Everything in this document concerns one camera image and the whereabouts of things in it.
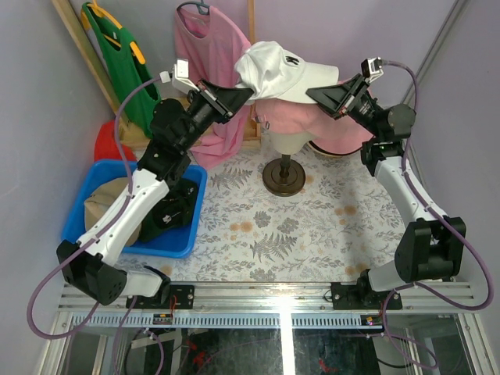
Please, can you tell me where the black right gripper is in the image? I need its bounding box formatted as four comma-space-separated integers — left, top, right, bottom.
308, 74, 385, 141

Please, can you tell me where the beige straw hat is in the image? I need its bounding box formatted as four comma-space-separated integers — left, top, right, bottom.
307, 141, 348, 159

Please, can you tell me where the pink baseball cap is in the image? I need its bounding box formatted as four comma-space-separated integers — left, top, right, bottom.
255, 99, 361, 135

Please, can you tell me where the dark round mannequin stand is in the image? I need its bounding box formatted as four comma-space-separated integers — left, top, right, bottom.
262, 155, 305, 197

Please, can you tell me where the blue plastic bin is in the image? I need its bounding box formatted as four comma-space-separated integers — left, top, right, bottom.
60, 159, 208, 259

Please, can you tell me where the pink bucket hat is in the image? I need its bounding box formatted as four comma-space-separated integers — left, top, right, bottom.
309, 123, 373, 155

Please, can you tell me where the beige mannequin head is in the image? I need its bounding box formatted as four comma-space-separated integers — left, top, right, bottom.
270, 131, 312, 155

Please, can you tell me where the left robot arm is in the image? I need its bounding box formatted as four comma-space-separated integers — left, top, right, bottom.
56, 80, 254, 309

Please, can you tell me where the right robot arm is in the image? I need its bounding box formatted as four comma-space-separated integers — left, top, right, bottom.
306, 74, 466, 310

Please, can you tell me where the pink t-shirt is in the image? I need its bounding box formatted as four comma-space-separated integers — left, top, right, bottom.
174, 6, 251, 170

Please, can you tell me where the blue-grey hanger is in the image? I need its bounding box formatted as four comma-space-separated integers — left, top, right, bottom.
177, 1, 210, 15

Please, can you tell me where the wooden clothes rack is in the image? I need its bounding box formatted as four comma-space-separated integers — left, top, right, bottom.
52, 1, 263, 150

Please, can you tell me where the green tank top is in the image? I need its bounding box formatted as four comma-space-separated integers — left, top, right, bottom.
81, 2, 160, 138

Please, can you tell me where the green and white baseball cap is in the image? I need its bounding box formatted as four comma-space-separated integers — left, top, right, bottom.
138, 178, 198, 242

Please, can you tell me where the floral table mat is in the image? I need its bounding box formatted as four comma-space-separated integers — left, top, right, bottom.
119, 138, 405, 282

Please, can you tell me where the red cloth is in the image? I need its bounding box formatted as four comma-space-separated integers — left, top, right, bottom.
94, 120, 122, 162

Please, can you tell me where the yellow hanger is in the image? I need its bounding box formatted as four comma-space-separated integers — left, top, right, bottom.
80, 1, 146, 65

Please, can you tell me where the beige cap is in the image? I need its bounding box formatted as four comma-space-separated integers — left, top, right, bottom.
84, 177, 128, 231

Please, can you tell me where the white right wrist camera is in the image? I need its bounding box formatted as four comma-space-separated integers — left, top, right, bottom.
361, 57, 384, 84

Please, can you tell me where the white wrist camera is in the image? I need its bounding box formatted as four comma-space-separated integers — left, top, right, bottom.
361, 57, 384, 84
159, 59, 199, 95

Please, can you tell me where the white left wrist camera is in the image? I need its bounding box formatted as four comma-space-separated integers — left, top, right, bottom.
159, 59, 199, 95

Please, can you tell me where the aluminium corner post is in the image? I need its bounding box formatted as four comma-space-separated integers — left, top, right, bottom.
416, 0, 470, 89

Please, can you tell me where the aluminium mounting rail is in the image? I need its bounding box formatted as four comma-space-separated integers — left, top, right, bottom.
59, 282, 475, 330

